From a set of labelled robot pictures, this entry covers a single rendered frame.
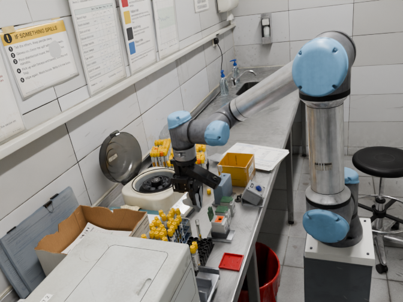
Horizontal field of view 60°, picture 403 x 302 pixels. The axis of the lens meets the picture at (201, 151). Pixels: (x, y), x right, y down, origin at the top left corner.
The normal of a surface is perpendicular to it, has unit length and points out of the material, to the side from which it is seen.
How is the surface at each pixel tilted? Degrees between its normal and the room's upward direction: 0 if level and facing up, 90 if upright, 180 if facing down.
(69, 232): 88
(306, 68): 83
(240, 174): 90
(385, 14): 90
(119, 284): 0
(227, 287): 0
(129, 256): 0
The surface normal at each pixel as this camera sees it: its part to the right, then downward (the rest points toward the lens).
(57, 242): 0.93, -0.03
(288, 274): -0.14, -0.90
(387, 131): -0.33, 0.44
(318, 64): -0.50, 0.31
